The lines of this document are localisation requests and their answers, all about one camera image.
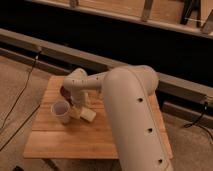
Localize dark red bowl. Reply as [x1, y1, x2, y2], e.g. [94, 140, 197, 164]
[60, 87, 71, 99]

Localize white ceramic cup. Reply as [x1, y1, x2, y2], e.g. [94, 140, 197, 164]
[51, 100, 70, 124]

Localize wooden table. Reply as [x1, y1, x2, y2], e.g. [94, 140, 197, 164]
[22, 75, 174, 161]

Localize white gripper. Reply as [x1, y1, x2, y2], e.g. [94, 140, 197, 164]
[70, 90, 89, 119]

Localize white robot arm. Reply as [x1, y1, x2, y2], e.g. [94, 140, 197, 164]
[63, 65, 173, 171]

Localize black cable at right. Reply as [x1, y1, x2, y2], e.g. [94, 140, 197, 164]
[183, 101, 213, 141]

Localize black cable on floor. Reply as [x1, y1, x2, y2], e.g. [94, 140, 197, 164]
[0, 49, 42, 152]

